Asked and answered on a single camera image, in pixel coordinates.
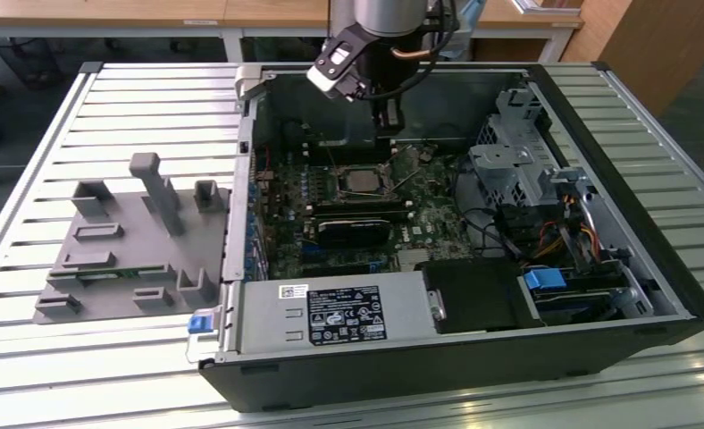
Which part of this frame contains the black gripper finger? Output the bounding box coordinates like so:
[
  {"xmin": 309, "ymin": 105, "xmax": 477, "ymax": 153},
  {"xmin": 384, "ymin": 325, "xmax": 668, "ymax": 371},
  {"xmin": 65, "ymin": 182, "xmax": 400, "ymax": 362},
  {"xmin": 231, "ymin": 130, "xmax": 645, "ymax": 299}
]
[{"xmin": 373, "ymin": 97, "xmax": 405, "ymax": 140}]

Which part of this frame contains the silver square CPU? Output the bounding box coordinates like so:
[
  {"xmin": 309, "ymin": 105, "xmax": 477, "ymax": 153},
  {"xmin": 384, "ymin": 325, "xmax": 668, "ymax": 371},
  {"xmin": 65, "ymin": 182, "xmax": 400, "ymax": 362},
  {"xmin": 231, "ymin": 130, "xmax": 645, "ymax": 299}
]
[{"xmin": 340, "ymin": 168, "xmax": 389, "ymax": 196}]

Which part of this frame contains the black RAM slot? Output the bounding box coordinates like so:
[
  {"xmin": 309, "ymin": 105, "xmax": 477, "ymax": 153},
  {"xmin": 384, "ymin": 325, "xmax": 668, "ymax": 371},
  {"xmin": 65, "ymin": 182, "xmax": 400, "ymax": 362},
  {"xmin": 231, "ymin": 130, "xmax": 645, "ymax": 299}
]
[
  {"xmin": 310, "ymin": 151, "xmax": 393, "ymax": 165},
  {"xmin": 313, "ymin": 141, "xmax": 393, "ymax": 154},
  {"xmin": 315, "ymin": 199, "xmax": 406, "ymax": 211},
  {"xmin": 313, "ymin": 207, "xmax": 408, "ymax": 221}
]

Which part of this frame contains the CPU socket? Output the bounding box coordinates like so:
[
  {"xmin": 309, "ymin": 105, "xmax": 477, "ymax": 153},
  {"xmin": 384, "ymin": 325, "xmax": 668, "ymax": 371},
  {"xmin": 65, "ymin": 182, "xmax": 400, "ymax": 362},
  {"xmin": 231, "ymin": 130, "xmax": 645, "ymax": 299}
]
[{"xmin": 330, "ymin": 164, "xmax": 398, "ymax": 200}]

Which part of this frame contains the black rear fan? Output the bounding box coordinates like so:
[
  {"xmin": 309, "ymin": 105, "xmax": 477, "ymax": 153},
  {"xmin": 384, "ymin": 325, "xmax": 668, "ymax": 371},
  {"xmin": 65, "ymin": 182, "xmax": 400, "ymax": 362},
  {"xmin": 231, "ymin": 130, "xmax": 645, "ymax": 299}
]
[{"xmin": 279, "ymin": 116, "xmax": 353, "ymax": 151}]

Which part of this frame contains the metal drive cage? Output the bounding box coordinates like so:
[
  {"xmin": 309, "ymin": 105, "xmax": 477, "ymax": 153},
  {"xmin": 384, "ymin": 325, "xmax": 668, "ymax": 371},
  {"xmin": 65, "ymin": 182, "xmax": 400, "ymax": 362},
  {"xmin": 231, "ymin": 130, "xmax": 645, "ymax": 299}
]
[{"xmin": 466, "ymin": 88, "xmax": 586, "ymax": 212}]

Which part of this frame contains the green motherboard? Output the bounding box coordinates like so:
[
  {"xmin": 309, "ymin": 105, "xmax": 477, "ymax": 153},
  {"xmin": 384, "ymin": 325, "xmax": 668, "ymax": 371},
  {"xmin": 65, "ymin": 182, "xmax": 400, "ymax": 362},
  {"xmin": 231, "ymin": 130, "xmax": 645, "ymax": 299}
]
[{"xmin": 250, "ymin": 142, "xmax": 478, "ymax": 281}]

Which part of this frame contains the black graphics card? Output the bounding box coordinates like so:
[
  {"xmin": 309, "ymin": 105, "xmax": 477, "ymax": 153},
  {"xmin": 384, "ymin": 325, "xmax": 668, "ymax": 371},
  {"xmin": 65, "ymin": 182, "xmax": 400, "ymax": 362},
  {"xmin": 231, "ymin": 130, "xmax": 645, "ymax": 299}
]
[{"xmin": 314, "ymin": 217, "xmax": 394, "ymax": 250}]

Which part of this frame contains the silver chipset heat sink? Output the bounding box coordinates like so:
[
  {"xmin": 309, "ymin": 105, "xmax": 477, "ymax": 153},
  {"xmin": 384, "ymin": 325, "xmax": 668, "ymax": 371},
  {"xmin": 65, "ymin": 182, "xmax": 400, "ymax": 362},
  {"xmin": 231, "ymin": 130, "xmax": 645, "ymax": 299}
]
[{"xmin": 398, "ymin": 249, "xmax": 432, "ymax": 272}]

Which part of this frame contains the black plastic shroud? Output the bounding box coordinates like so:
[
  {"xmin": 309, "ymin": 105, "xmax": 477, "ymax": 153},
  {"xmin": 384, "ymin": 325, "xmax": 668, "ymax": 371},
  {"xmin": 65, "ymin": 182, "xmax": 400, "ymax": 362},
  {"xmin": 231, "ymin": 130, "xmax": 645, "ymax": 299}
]
[{"xmin": 420, "ymin": 258, "xmax": 548, "ymax": 336}]

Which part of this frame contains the wooden cabinet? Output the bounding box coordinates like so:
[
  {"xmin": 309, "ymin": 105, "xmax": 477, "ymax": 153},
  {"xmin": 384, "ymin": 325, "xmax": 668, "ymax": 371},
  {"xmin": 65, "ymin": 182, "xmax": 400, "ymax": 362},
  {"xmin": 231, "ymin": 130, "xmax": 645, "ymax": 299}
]
[{"xmin": 560, "ymin": 0, "xmax": 704, "ymax": 118}]

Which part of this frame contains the blue disk carrier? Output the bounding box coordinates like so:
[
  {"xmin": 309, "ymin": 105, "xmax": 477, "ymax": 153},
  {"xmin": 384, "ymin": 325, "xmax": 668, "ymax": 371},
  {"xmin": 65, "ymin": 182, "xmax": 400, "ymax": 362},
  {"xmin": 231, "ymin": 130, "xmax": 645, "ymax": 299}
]
[{"xmin": 522, "ymin": 266, "xmax": 569, "ymax": 294}]

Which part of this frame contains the grey power supply unit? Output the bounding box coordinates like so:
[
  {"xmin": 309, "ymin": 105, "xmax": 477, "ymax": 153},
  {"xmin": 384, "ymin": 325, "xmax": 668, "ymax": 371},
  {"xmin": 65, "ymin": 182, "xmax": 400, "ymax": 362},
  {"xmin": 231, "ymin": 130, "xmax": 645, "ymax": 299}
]
[{"xmin": 235, "ymin": 271, "xmax": 438, "ymax": 355}]

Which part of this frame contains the grey parts rack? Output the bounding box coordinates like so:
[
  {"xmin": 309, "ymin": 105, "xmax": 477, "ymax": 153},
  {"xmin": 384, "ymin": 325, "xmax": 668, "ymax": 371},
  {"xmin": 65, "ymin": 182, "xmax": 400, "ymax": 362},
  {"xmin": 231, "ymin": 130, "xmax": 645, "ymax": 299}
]
[{"xmin": 33, "ymin": 151, "xmax": 234, "ymax": 325}]

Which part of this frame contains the blue case latch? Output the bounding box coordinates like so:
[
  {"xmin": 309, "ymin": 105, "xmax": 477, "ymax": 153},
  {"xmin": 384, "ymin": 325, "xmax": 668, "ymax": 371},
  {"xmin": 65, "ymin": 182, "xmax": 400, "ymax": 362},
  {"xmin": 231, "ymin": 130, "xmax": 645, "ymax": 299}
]
[{"xmin": 187, "ymin": 312, "xmax": 214, "ymax": 336}]

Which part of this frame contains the green RAM stick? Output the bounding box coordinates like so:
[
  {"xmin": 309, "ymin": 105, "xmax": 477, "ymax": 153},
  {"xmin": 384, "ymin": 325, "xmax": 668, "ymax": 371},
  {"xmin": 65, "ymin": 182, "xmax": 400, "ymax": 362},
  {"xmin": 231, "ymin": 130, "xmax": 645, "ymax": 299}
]
[{"xmin": 75, "ymin": 266, "xmax": 170, "ymax": 281}]

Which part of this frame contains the black open PC case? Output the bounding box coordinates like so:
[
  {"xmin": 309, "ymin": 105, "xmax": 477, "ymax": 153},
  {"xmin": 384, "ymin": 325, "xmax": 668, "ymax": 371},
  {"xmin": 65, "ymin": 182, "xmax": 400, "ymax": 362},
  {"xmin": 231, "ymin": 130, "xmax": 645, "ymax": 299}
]
[{"xmin": 195, "ymin": 61, "xmax": 704, "ymax": 415}]

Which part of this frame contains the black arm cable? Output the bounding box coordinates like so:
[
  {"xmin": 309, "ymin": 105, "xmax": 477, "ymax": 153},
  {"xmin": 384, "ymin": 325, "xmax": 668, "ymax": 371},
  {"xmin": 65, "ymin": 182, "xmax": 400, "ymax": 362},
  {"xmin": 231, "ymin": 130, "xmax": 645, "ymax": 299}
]
[{"xmin": 352, "ymin": 0, "xmax": 456, "ymax": 102}]

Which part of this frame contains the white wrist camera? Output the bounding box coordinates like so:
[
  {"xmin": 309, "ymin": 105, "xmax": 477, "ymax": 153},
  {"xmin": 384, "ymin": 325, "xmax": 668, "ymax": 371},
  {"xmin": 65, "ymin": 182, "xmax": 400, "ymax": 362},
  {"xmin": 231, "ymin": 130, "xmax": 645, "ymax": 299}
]
[{"xmin": 305, "ymin": 25, "xmax": 385, "ymax": 104}]

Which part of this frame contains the black cable bundle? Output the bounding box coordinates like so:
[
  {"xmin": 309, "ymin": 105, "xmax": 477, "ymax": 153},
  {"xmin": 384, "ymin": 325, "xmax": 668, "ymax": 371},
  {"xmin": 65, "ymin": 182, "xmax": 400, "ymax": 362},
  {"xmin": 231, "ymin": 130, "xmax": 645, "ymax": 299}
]
[{"xmin": 452, "ymin": 154, "xmax": 512, "ymax": 258}]

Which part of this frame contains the coloured wire bundle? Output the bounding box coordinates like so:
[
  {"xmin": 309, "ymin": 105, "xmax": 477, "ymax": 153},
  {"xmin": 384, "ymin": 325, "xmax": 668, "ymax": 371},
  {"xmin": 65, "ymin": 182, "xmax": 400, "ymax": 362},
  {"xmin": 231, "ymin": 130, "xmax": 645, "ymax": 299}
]
[{"xmin": 530, "ymin": 222, "xmax": 604, "ymax": 261}]

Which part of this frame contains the wooden desk white frame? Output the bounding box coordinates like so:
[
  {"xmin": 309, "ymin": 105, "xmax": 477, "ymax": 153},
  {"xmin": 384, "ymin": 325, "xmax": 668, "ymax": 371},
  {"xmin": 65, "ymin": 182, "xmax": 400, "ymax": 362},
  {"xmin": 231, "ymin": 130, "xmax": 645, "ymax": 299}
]
[{"xmin": 0, "ymin": 0, "xmax": 586, "ymax": 63}]

